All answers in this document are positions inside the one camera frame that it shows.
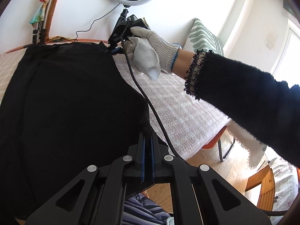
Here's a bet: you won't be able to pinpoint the black t-shirt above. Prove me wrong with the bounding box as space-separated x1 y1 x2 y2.
1 43 152 224

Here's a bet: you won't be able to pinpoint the right forearm black sleeve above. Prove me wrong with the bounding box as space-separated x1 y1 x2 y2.
171 49 299 167

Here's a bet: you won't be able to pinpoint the right hand white glove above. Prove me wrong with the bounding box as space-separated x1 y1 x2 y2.
124 26 181 81

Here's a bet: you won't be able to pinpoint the black mini tripod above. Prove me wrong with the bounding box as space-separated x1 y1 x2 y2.
116 5 130 26

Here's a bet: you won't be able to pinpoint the striped trousers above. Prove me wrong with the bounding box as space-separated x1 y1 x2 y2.
122 193 174 225

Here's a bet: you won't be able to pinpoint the orange patterned scarf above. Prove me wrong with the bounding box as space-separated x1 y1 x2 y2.
44 0 57 42

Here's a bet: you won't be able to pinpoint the green white striped pillow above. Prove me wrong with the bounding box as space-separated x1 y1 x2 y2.
183 18 224 56

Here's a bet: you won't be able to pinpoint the colourful floral scarf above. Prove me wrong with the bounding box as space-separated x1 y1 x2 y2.
29 0 49 27

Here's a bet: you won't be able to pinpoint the wooden chair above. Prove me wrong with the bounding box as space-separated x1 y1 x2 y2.
245 166 275 211

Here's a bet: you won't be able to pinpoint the black ring light cable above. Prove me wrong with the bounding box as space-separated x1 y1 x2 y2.
74 3 122 42

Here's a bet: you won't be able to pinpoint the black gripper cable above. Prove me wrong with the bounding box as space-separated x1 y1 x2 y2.
120 21 181 159

